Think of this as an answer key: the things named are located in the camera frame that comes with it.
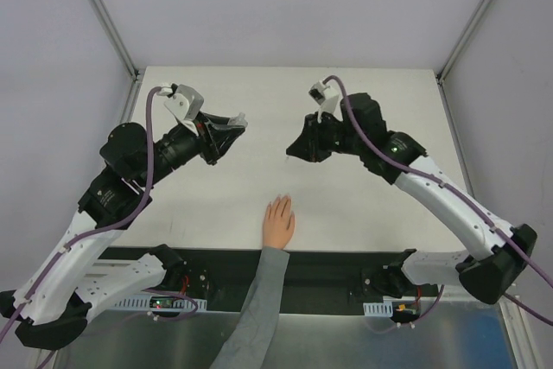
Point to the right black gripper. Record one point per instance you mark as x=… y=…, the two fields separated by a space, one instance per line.
x=320 y=137

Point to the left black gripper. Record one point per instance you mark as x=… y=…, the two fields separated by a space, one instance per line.
x=207 y=141

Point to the clear nail polish bottle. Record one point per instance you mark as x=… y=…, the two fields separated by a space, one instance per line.
x=238 y=121

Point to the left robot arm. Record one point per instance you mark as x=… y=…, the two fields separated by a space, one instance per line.
x=57 y=304

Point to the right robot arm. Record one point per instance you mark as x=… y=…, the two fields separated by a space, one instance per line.
x=494 y=250

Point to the grey sleeved forearm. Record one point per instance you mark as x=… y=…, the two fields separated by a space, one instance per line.
x=248 y=344

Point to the mannequin hand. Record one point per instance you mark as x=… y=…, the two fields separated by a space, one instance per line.
x=279 y=223

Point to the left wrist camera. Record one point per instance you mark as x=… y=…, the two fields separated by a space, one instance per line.
x=184 y=103

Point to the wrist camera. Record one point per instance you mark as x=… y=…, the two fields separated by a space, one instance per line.
x=184 y=103
x=325 y=96

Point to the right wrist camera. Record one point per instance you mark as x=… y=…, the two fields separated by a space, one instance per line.
x=325 y=96

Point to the left aluminium frame post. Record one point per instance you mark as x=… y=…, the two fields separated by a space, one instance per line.
x=104 y=17

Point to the aluminium frame post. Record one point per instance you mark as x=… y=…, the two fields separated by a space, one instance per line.
x=104 y=17
x=469 y=30

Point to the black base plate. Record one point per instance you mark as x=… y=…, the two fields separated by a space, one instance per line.
x=316 y=283

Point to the right white cable duct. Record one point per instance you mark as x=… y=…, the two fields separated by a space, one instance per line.
x=378 y=309

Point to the white cable duct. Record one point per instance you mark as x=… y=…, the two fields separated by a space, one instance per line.
x=160 y=303
x=378 y=309

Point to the left white cable duct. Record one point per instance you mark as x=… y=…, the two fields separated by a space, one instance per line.
x=160 y=303

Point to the right aluminium frame post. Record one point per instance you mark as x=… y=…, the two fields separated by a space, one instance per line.
x=469 y=30

